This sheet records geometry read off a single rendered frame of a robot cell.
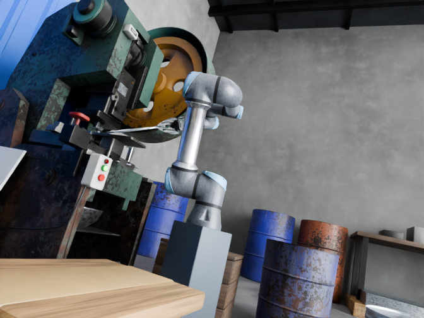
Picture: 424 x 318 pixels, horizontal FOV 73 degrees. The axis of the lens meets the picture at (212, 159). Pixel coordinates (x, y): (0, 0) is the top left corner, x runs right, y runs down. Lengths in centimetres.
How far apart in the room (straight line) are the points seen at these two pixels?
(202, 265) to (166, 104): 116
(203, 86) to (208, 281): 77
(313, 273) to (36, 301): 146
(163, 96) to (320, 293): 150
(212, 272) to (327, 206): 345
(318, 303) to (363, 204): 298
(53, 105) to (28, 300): 143
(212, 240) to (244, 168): 363
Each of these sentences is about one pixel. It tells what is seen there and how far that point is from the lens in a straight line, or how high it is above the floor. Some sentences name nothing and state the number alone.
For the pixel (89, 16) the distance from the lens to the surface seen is 163.
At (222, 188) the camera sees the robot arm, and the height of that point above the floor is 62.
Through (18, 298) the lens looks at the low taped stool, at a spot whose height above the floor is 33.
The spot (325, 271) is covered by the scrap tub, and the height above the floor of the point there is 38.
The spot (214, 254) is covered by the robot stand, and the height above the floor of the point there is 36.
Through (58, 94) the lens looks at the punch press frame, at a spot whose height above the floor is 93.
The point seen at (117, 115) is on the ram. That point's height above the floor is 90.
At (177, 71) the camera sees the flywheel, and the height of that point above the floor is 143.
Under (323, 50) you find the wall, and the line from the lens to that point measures 561.
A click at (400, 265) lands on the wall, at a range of 457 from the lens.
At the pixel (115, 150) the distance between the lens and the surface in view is 153.
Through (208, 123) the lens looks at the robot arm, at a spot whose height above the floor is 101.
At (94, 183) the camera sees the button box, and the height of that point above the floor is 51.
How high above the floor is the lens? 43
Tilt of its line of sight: 14 degrees up
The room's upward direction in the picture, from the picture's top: 14 degrees clockwise
